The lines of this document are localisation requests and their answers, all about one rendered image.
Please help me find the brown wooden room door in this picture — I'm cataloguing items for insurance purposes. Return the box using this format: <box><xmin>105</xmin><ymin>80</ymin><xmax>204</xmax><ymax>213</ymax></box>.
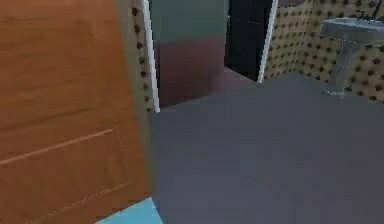
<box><xmin>0</xmin><ymin>0</ymin><xmax>158</xmax><ymax>224</ymax></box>

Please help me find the grey pedestal sink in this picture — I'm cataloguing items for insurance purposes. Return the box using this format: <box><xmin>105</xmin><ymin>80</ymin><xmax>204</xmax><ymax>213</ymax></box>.
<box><xmin>319</xmin><ymin>17</ymin><xmax>384</xmax><ymax>98</ymax></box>

